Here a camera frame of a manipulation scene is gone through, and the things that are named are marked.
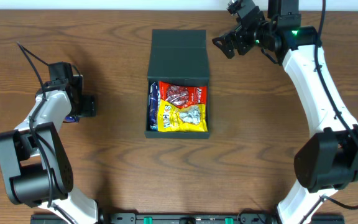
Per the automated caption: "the blue Eclipse mint box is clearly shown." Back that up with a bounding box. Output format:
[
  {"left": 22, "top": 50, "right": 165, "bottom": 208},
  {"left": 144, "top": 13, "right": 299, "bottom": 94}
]
[{"left": 63, "top": 116, "right": 80, "bottom": 123}]

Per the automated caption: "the dark green gift box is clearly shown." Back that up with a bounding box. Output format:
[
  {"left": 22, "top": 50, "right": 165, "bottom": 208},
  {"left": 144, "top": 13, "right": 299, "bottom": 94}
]
[{"left": 144, "top": 29, "right": 211, "bottom": 139}]

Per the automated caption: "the red candy bag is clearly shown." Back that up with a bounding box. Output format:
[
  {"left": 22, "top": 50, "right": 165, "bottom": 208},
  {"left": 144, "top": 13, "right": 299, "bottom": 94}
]
[{"left": 158, "top": 81, "right": 208, "bottom": 109}]

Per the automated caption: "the dark blue chocolate bar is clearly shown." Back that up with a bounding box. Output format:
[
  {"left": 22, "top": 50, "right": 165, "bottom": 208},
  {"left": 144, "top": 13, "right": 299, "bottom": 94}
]
[{"left": 149, "top": 82, "right": 160, "bottom": 126}]

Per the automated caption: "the blue Oreo cookie pack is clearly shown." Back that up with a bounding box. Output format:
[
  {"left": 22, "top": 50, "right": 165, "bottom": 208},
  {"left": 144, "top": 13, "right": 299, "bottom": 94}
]
[{"left": 150, "top": 124, "right": 158, "bottom": 131}]

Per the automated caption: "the yellow Hacks candy bag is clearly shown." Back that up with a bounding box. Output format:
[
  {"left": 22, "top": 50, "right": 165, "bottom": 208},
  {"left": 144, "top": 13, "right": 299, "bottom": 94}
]
[{"left": 157, "top": 100, "right": 208, "bottom": 132}]

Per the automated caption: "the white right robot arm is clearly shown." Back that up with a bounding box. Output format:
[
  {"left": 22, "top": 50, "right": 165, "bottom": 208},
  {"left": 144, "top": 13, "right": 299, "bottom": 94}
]
[{"left": 213, "top": 0, "right": 358, "bottom": 223}]

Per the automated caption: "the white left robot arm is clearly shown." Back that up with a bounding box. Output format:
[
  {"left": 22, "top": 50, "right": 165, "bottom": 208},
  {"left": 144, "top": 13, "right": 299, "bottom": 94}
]
[{"left": 0, "top": 80, "right": 100, "bottom": 223}]

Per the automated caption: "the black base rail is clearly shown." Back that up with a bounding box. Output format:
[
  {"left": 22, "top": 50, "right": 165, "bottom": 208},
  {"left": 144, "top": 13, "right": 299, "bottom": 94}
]
[{"left": 29, "top": 212, "right": 345, "bottom": 224}]

